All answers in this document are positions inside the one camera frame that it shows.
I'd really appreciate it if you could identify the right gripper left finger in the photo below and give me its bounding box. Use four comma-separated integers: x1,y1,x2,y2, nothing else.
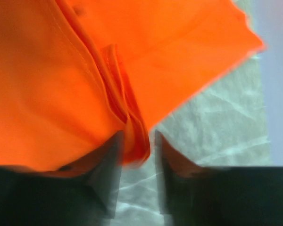
0,131,124,226

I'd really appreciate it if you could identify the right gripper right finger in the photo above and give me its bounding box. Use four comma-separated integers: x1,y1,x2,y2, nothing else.
155,131,283,226

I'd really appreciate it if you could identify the orange t shirt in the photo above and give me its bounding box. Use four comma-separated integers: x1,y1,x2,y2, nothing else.
0,0,265,172

